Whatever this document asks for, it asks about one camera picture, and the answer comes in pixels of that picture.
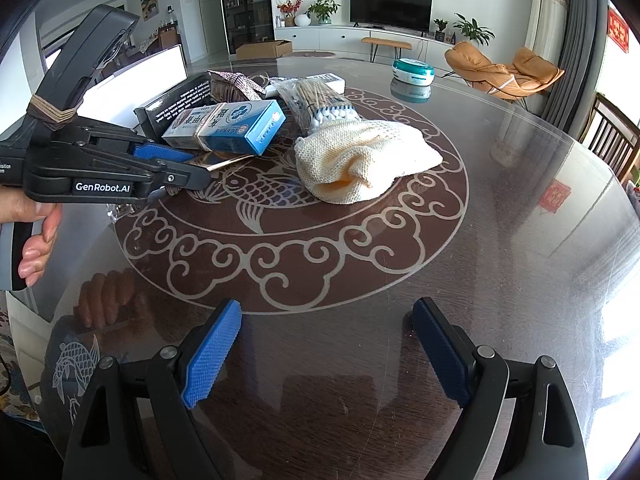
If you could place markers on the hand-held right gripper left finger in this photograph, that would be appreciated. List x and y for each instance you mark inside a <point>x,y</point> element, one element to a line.
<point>210,360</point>

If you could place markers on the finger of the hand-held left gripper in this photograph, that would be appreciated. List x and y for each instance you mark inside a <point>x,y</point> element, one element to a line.
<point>160,152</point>
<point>185,177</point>

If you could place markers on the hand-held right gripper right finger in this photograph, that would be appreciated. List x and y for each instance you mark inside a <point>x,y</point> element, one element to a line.
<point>440,355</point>

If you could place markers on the white and blue medicine box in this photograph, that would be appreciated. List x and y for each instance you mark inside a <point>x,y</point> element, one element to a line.
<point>187,125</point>

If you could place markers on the black glossy box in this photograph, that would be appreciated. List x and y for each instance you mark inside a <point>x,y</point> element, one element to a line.
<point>175,97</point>

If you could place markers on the white board panel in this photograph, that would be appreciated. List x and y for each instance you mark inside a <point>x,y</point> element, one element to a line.
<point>150,75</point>

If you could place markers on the bag of cotton swabs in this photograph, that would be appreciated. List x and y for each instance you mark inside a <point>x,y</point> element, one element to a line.
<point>310,102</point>

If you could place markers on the white remote-like box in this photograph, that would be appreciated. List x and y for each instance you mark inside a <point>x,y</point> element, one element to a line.
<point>327,80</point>

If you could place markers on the cream knitted gloves bundle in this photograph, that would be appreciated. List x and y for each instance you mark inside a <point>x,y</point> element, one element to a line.
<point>360,160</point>

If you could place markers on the teal and white round container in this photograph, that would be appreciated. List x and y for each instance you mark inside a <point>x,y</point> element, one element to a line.
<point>412,71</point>

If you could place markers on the person's left hand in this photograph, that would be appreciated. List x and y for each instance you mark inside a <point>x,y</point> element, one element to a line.
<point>25,210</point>

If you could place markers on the small glass bottle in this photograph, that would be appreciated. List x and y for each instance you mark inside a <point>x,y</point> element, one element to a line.
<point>120,212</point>

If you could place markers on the brown wooden cabinet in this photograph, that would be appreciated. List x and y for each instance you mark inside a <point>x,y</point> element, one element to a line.
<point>167,39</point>

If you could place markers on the cardboard box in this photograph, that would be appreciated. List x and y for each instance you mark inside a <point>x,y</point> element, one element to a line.
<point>262,50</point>

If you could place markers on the white door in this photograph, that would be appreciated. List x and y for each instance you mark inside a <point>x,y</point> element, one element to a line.
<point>209,15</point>

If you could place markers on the dark glass display cabinet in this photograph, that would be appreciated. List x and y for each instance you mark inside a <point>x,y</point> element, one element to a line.
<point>245,5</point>

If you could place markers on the round beige floor mat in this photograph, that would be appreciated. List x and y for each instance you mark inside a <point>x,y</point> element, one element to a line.
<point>312,54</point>

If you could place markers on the floral patterned cloth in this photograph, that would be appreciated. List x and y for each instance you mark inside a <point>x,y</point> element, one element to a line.
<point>20,360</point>

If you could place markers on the red flowers in vase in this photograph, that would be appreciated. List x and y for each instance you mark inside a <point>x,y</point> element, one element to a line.
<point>288,9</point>

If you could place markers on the white round vase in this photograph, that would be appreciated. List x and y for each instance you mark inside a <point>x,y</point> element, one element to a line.
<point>302,20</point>

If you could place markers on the white television cabinet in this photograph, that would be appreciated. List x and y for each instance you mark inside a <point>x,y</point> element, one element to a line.
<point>325,35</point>

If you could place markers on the bushy green potted plant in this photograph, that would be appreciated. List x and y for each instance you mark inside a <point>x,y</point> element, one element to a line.
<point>323,10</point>

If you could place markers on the wooden bench with metal legs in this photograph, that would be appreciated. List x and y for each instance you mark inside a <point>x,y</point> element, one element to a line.
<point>386,41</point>

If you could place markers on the black television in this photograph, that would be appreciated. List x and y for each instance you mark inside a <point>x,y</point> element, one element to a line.
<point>390,7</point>

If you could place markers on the wooden dining chair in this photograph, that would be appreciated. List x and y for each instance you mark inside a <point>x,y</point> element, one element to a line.
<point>607,135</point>

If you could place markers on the orange lounge chair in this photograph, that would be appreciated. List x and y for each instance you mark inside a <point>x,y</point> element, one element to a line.
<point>480,67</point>

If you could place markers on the small potted plant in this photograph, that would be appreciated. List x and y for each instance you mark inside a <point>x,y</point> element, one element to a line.
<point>440,27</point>

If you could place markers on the large leafy potted plant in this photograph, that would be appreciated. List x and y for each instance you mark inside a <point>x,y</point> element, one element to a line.
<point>472,30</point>

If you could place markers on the grey curtain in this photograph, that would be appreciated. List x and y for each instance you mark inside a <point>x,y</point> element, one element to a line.
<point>575,45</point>

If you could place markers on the framed wall painting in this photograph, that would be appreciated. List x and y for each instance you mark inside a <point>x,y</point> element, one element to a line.
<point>148,1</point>

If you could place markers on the red wall hanging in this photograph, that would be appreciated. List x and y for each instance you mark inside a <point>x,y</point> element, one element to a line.
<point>618,29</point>

